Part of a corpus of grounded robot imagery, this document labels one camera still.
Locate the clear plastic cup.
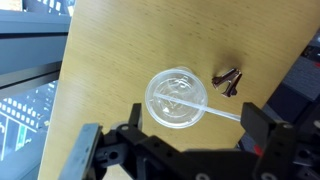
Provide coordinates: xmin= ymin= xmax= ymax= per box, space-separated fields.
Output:
xmin=145 ymin=66 xmax=208 ymax=129

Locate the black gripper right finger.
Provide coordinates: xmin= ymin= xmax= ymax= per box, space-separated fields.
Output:
xmin=240 ymin=102 xmax=276 ymax=154

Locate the black binder clip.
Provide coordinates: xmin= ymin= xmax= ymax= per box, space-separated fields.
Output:
xmin=212 ymin=68 xmax=242 ymax=97

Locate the white plastic straw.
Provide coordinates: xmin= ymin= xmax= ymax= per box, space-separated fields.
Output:
xmin=154 ymin=93 xmax=241 ymax=122

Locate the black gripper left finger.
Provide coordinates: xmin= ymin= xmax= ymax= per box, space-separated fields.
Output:
xmin=58 ymin=123 xmax=102 ymax=180

